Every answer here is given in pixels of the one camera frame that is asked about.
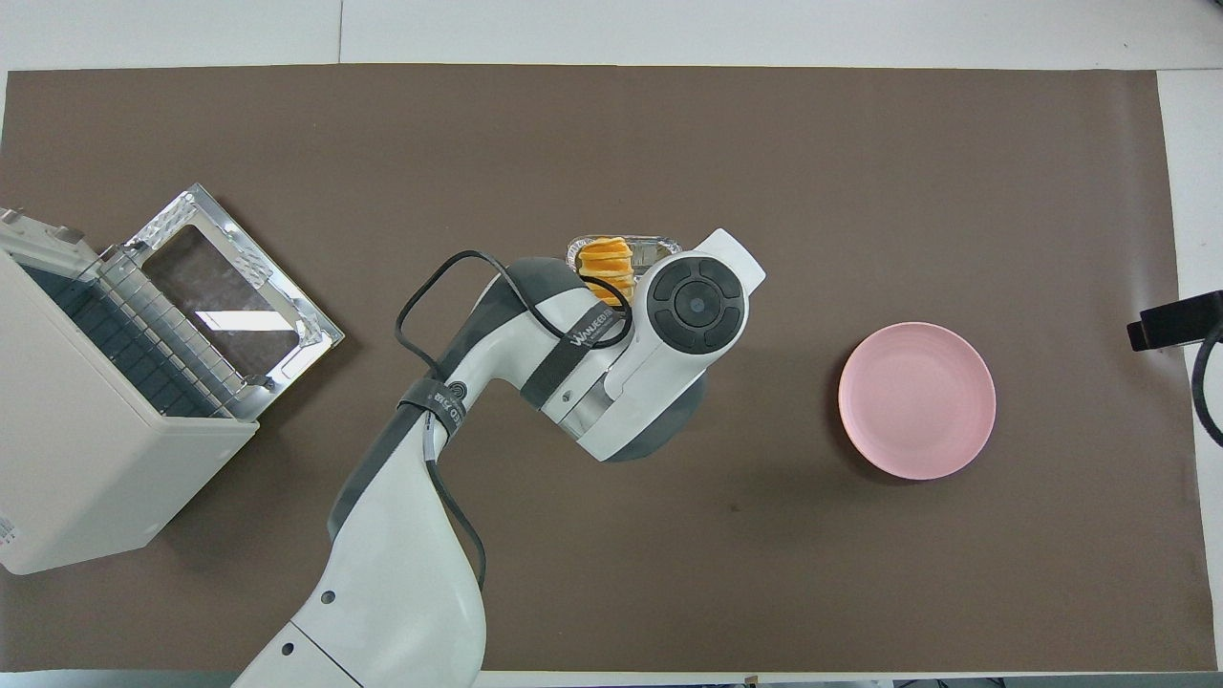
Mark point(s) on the glass oven door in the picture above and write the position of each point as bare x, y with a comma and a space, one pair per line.
229, 296

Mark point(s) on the aluminium foil tray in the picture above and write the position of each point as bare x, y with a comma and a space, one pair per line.
669, 246

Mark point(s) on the brown table mat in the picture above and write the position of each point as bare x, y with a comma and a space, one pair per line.
860, 172

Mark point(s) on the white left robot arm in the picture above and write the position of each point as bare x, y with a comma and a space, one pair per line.
420, 535

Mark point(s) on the pink round plate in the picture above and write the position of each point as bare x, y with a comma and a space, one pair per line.
917, 401

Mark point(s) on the cream toaster oven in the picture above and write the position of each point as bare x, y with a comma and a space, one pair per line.
86, 440

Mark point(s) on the golden ridged bread roll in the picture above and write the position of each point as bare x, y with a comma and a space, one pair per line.
608, 263

